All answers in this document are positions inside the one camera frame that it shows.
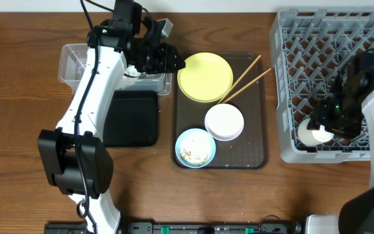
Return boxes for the left black cable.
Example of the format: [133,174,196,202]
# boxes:
[72,0,116,234]

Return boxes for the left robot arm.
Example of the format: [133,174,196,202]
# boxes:
[37,1,186,233]

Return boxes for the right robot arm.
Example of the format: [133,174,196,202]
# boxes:
[298,49,374,234]

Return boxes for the wooden chopstick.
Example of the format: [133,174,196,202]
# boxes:
[222,68,272,103]
[217,55,261,104]

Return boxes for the grey dishwasher rack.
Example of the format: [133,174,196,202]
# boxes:
[269,8,374,163]

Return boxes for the white plastic cup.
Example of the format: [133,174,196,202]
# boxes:
[297,118,334,146]

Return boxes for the yellow plate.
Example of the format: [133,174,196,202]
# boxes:
[177,53,234,103]

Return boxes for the black rectangular tray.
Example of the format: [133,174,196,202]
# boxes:
[103,90,158,147]

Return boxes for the light blue bowl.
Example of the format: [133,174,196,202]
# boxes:
[175,128,216,168]

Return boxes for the white tissue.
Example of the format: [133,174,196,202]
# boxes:
[123,65,147,79]

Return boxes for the rice and food scraps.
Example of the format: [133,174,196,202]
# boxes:
[179,133,211,166]

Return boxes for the dark brown serving tray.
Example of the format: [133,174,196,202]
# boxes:
[173,53,269,170]

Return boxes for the clear plastic waste bin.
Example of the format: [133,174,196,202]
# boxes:
[58,44,173,96]

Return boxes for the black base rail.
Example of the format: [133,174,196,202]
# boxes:
[43,221,305,234]

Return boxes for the pink bowl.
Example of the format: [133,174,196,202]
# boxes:
[205,103,245,141]

